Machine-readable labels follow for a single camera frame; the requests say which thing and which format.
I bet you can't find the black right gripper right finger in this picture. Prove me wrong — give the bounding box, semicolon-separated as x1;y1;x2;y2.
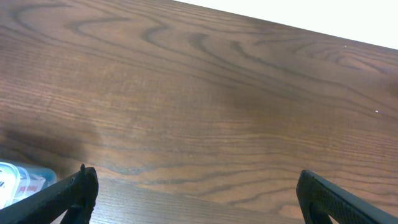
296;170;397;224

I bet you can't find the clear plastic container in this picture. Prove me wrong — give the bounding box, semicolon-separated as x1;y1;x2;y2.
1;159;57;209

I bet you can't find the white medicine box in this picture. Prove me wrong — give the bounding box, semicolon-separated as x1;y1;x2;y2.
15;180;44;197

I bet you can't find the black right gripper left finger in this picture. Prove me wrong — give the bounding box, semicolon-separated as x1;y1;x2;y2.
1;165;99;224

